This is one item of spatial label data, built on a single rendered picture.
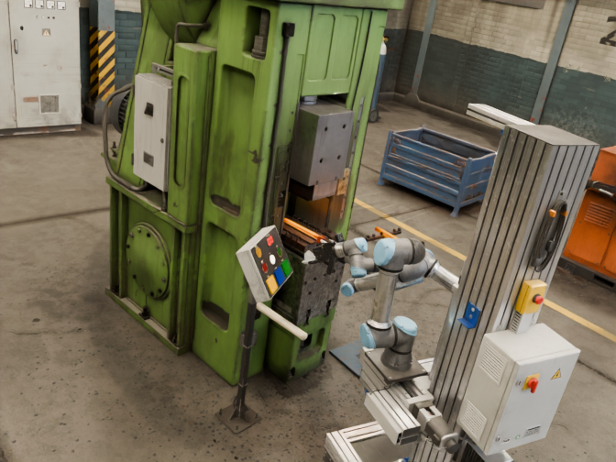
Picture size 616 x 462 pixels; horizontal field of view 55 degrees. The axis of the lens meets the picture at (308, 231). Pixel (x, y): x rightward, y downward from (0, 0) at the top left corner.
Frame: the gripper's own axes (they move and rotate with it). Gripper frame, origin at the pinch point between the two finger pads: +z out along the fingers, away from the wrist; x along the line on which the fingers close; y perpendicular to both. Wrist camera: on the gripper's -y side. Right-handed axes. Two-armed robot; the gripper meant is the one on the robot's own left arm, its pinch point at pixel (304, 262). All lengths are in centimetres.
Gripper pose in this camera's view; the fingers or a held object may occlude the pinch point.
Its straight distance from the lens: 307.7
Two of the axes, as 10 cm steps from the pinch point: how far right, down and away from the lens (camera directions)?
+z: -8.8, 2.3, 4.2
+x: -3.4, 3.1, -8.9
